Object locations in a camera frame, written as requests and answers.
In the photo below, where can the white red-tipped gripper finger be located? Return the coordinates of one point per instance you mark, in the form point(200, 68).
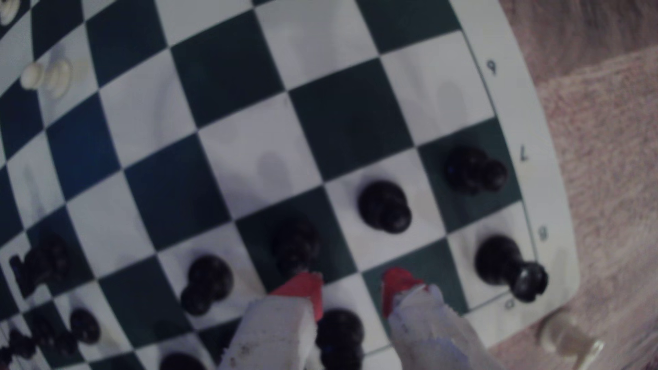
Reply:
point(426, 329)
point(275, 334)

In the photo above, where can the black chess pawn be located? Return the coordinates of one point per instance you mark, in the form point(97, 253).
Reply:
point(85, 326)
point(470, 169)
point(295, 246)
point(208, 280)
point(383, 205)
point(16, 347)
point(51, 336)

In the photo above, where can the black chess bishop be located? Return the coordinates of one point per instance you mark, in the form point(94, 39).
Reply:
point(339, 334)

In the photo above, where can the black chess queen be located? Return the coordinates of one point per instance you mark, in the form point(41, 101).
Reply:
point(180, 363)

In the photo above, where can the black chess rook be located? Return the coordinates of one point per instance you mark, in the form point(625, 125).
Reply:
point(501, 262)

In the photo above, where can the white chess piece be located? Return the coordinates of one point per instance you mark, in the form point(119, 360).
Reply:
point(565, 339)

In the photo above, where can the green white chess board mat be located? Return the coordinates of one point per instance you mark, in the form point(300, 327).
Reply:
point(257, 154)

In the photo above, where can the black chess knight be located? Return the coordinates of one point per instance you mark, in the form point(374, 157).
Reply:
point(43, 262)

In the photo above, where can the white chess pawn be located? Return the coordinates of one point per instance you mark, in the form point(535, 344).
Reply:
point(7, 10)
point(51, 77)

